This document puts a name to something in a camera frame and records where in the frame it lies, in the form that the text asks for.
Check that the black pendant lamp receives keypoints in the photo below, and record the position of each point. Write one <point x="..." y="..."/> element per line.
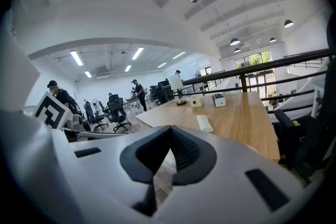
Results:
<point x="288" y="24"/>
<point x="235" y="42"/>
<point x="273" y="40"/>
<point x="237" y="50"/>

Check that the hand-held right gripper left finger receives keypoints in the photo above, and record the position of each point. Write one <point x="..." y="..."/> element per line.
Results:
<point x="99" y="173"/>

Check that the brass base table lamp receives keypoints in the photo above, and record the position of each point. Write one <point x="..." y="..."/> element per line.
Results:
<point x="176" y="81"/>

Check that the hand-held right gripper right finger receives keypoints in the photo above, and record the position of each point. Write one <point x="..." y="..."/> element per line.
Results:
<point x="231" y="178"/>

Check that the dark green tissue box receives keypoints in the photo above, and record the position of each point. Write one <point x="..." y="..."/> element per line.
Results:
<point x="219" y="101"/>

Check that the small yellow object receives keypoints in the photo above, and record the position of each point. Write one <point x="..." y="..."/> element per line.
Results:
<point x="296" y="123"/>

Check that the group of ceiling tube lights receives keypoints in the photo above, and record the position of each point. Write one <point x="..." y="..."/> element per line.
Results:
<point x="76" y="57"/>

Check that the large window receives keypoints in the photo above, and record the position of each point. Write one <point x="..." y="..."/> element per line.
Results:
<point x="253" y="59"/>

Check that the black metal railing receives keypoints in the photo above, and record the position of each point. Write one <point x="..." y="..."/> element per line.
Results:
<point x="242" y="82"/>

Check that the black office chair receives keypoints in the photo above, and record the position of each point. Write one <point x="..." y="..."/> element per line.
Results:
<point x="309" y="139"/>
<point x="97" y="118"/>
<point x="118" y="112"/>

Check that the white box with red button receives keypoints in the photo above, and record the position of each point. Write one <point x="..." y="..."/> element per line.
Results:
<point x="197" y="101"/>

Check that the white rectangular block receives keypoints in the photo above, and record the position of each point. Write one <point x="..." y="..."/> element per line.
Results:
<point x="205" y="123"/>

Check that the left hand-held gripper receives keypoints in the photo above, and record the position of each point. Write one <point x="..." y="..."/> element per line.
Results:
<point x="51" y="111"/>

